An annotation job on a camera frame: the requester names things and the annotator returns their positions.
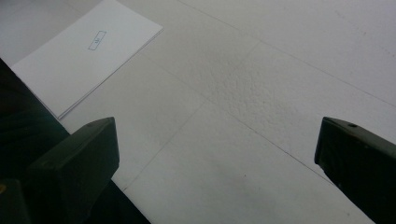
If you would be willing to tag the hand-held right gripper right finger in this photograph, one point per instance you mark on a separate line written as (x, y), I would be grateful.
(364, 171)

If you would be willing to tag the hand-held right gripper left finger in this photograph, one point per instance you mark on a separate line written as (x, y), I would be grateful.
(74, 174)

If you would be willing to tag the white paper sheet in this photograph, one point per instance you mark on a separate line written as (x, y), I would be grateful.
(84, 62)

